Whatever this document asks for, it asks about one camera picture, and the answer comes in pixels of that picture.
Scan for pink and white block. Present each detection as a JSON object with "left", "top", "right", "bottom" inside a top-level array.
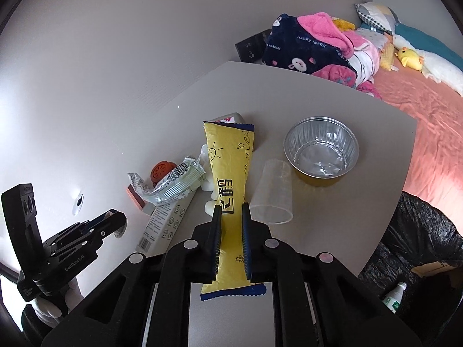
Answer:
[{"left": 126, "top": 184, "right": 156, "bottom": 215}]

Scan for bed with pink sheet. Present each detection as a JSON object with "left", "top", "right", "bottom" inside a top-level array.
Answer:
[{"left": 362, "top": 56, "right": 463, "bottom": 239}]

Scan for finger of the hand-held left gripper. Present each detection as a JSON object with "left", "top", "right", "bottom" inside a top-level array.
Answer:
[
  {"left": 87, "top": 209, "right": 117, "bottom": 230},
  {"left": 43, "top": 210, "right": 128, "bottom": 261}
]

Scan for white cardboard carton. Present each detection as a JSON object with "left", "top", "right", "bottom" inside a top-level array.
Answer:
[{"left": 135, "top": 188, "right": 198, "bottom": 254}]

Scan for navy and pink fleece blanket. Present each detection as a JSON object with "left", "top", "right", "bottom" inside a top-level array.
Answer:
[{"left": 261, "top": 12, "right": 359, "bottom": 80}]

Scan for yellow snack packet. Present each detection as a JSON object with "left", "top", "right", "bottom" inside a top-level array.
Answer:
[{"left": 200, "top": 120, "right": 267, "bottom": 302}]

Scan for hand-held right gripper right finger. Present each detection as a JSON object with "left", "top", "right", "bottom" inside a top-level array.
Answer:
[{"left": 242, "top": 202, "right": 422, "bottom": 347}]

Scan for teal pillow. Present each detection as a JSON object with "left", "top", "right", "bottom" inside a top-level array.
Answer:
[{"left": 392, "top": 23, "right": 463, "bottom": 80}]

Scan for clear plastic cup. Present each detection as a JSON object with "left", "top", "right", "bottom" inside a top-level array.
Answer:
[{"left": 249, "top": 158, "right": 294, "bottom": 225}]

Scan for silver wrapper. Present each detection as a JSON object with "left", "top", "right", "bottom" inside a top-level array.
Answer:
[{"left": 126, "top": 156, "right": 207, "bottom": 205}]

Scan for white goose plush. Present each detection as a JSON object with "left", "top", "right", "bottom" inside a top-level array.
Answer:
[{"left": 392, "top": 34, "right": 463, "bottom": 96}]

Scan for light blue printed pillow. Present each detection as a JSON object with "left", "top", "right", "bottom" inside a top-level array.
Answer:
[{"left": 358, "top": 27, "right": 387, "bottom": 49}]

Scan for pink printed blanket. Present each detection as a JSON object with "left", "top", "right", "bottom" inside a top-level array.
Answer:
[{"left": 311, "top": 63, "right": 383, "bottom": 101}]

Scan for patchwork checked pillow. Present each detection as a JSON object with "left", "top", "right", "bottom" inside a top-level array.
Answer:
[{"left": 354, "top": 2, "right": 398, "bottom": 36}]

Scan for black trash bag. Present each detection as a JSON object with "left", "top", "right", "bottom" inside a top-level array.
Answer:
[{"left": 358, "top": 191, "right": 463, "bottom": 333}]

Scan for white and pink striped blanket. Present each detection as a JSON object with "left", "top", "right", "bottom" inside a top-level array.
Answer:
[{"left": 343, "top": 31, "right": 380, "bottom": 87}]

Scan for dark wall socket panel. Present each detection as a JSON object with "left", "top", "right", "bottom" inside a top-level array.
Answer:
[{"left": 235, "top": 29, "right": 272, "bottom": 62}]

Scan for white plastic bottle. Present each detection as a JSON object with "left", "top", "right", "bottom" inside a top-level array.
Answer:
[{"left": 381, "top": 282, "right": 407, "bottom": 313}]

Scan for person's left hand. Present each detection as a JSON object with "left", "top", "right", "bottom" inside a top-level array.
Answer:
[{"left": 34, "top": 275, "right": 84, "bottom": 329}]

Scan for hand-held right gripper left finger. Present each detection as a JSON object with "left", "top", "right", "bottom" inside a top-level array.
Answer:
[{"left": 41, "top": 204, "right": 223, "bottom": 347}]

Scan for yellow duck plush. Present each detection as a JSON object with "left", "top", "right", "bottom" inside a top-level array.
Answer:
[{"left": 394, "top": 47, "right": 425, "bottom": 72}]

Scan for foil bowl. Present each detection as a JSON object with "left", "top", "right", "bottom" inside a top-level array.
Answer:
[{"left": 283, "top": 116, "right": 360, "bottom": 189}]

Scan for orange round cap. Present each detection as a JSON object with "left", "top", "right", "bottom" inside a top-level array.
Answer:
[{"left": 150, "top": 161, "right": 179, "bottom": 185}]

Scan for grey bedside table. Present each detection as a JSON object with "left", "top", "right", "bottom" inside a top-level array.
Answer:
[{"left": 80, "top": 61, "right": 418, "bottom": 347}]

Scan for yellow dotted plush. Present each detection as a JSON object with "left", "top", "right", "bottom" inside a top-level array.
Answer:
[{"left": 380, "top": 41, "right": 395, "bottom": 72}]

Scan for yellow cloth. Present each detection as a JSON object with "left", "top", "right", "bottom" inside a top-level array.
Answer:
[{"left": 333, "top": 18, "right": 357, "bottom": 32}]

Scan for brown cardboard piece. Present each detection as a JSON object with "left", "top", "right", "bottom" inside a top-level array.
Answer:
[{"left": 412, "top": 260, "right": 460, "bottom": 279}]

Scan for grey box with red print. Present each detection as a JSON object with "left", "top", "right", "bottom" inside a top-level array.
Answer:
[{"left": 209, "top": 112, "right": 250, "bottom": 125}]

